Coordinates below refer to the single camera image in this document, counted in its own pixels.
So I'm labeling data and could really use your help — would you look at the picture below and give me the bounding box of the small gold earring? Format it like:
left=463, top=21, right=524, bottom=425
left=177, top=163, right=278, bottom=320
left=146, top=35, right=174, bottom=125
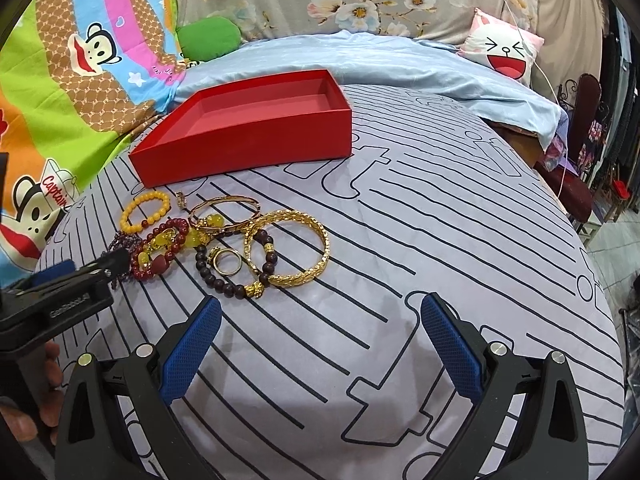
left=176, top=192, right=188, bottom=210

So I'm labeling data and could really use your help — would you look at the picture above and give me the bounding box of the person's left hand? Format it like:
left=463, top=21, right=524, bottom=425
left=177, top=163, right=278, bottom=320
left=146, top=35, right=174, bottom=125
left=1, top=340, right=64, bottom=444

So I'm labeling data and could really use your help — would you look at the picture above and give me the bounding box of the colourful monkey cartoon blanket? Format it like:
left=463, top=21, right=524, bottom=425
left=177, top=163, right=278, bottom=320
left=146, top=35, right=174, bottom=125
left=1, top=0, right=184, bottom=284

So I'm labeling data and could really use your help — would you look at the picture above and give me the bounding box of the dark red bead bracelet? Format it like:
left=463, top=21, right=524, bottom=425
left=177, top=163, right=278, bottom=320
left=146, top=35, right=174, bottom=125
left=129, top=216, right=191, bottom=282

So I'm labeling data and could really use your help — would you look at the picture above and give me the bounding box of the dark beaded bow ornament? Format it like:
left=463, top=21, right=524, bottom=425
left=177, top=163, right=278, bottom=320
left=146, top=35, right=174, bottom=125
left=102, top=231, right=143, bottom=290

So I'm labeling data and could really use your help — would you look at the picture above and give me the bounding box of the light blue pillow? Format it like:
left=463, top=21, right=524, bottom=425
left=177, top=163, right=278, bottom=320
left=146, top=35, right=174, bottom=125
left=174, top=32, right=568, bottom=148

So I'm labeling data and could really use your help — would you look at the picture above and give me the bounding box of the white charging cable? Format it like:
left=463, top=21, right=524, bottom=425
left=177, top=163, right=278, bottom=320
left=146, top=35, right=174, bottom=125
left=487, top=0, right=569, bottom=201

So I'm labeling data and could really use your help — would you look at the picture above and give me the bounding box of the dark red chair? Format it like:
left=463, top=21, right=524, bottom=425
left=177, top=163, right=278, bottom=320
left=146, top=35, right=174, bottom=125
left=534, top=74, right=601, bottom=224

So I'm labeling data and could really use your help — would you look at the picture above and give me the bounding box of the yellow amber chunk bracelet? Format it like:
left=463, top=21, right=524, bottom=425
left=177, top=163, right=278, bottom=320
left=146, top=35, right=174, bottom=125
left=136, top=212, right=227, bottom=267

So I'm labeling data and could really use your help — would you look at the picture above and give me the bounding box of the dark brown bead bracelet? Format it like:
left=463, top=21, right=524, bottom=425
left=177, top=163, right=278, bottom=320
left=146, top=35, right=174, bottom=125
left=194, top=227, right=279, bottom=302

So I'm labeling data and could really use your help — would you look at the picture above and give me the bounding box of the pink cartoon face cushion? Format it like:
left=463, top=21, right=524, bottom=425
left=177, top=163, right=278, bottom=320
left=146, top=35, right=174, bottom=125
left=458, top=9, right=544, bottom=86

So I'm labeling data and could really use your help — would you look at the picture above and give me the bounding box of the wide gold chain bangle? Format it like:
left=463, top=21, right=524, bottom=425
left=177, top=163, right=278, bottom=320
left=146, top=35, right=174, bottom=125
left=243, top=209, right=331, bottom=288

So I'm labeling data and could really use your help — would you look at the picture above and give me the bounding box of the thin gold bangle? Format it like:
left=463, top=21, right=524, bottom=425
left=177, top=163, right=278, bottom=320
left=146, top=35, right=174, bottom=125
left=188, top=195, right=262, bottom=237

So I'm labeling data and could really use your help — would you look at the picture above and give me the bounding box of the yellow bead bracelet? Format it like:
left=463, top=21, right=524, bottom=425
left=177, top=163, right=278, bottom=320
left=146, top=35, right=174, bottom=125
left=118, top=190, right=173, bottom=235

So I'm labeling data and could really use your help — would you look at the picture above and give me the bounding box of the green cushion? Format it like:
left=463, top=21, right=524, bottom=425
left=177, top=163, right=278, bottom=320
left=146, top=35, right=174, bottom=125
left=177, top=16, right=241, bottom=62

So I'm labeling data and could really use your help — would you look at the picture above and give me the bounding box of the gold ring pair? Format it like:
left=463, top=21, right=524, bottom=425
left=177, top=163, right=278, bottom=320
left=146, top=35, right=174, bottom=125
left=207, top=246, right=246, bottom=276

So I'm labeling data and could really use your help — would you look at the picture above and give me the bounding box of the red cardboard tray box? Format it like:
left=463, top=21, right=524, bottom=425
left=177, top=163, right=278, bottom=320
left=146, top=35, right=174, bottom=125
left=129, top=70, right=352, bottom=188

